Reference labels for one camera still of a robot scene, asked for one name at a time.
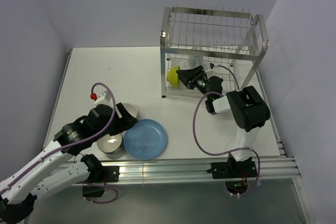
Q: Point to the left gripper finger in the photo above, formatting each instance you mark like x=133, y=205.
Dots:
x=123, y=111
x=127, y=123

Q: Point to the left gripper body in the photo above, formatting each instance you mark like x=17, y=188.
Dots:
x=114, y=129

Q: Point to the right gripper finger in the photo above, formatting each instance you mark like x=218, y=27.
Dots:
x=190, y=72
x=186, y=79

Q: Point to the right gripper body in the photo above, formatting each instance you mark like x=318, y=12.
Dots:
x=200, y=82

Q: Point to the white ceramic bowl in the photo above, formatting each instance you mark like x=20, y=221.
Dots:
x=131, y=109

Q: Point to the pale blue mug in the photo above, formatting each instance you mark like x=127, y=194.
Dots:
x=195, y=61

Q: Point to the lime green bowl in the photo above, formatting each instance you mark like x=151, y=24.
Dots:
x=172, y=77

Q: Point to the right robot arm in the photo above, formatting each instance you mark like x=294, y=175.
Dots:
x=248, y=108

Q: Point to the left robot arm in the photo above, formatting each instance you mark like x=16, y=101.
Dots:
x=34, y=181

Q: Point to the steel two-tier dish rack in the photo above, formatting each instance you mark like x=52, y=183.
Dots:
x=235, y=41

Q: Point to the blue plate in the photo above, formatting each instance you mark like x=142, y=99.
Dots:
x=146, y=140

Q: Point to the grey-rimmed white bowl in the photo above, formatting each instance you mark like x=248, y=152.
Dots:
x=110, y=144

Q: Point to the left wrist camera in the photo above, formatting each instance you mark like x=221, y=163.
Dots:
x=102, y=98

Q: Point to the aluminium mounting rail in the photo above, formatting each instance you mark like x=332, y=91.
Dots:
x=193, y=170

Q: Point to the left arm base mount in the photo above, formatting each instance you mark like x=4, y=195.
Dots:
x=98, y=183

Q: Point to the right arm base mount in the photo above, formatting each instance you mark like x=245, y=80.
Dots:
x=239, y=171

